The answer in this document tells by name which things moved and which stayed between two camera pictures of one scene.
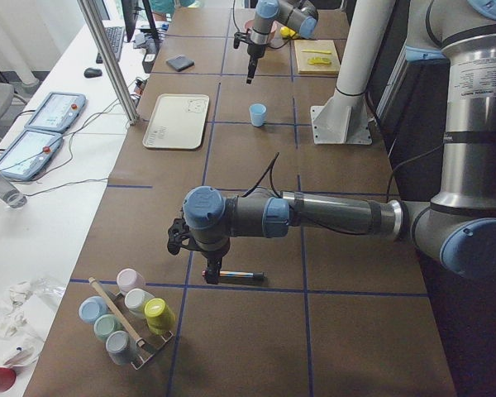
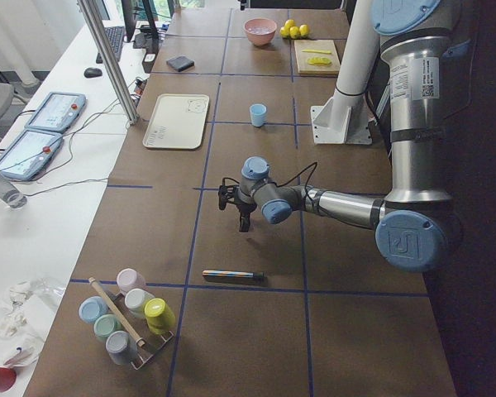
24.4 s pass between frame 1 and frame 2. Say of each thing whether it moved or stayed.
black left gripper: moved
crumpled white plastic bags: stayed
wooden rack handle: stayed
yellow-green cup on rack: stayed
